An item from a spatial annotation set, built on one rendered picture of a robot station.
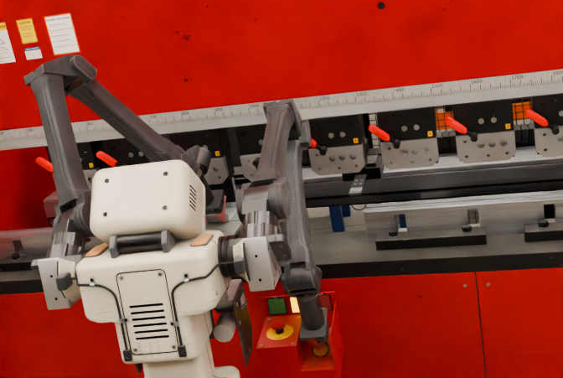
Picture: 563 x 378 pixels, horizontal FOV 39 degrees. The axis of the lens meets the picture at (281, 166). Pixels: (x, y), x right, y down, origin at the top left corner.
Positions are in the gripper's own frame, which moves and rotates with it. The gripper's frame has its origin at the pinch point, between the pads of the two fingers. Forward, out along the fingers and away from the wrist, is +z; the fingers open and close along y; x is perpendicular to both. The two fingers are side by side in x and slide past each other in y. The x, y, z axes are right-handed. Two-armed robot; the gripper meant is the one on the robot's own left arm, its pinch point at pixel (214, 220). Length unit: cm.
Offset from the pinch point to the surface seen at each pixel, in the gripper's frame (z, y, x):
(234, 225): -0.1, -6.5, 2.7
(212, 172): -8.3, 0.1, -10.9
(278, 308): 11.6, -19.1, 22.7
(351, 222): 190, 9, -149
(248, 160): -9.6, -10.9, -13.1
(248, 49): -38.0, -17.2, -26.9
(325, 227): 187, 24, -145
